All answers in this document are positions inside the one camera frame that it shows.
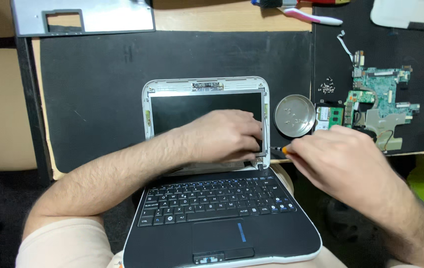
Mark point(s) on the person's right fingers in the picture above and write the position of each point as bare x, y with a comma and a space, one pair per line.
296, 152

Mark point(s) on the red tool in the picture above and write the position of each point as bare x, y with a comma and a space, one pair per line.
323, 1

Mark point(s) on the pile of silver screws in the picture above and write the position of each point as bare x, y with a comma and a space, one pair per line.
327, 86

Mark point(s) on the green laptop motherboard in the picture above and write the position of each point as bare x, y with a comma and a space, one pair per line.
381, 95

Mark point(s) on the grey laptop palmrest cover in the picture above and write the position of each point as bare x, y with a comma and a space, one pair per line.
96, 15

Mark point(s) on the green memory module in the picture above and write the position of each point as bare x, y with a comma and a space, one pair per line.
329, 116

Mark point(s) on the white pink toothbrush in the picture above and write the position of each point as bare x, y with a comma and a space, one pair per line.
310, 16

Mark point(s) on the person's beige shirt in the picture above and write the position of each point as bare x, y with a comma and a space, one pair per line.
63, 245

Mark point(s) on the white laptop cover panel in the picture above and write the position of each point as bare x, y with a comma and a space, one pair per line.
409, 13

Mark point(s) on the person's left hand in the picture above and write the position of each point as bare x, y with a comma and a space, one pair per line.
219, 137

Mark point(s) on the large black work mat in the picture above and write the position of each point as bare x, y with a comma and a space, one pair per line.
122, 93

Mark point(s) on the few loose small screws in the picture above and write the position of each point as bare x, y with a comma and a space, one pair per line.
294, 118

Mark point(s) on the orange black screwdriver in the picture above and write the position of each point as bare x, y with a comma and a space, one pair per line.
279, 149

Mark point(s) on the person's right hand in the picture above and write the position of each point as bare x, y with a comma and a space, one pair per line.
342, 163

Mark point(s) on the round silver metal dish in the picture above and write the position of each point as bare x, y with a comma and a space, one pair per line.
293, 116

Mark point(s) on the beige cushion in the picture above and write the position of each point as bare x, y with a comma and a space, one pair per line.
3, 111

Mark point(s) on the small black white laptop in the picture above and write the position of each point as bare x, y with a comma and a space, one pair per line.
219, 208

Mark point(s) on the person's left fingers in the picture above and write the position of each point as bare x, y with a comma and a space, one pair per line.
249, 130

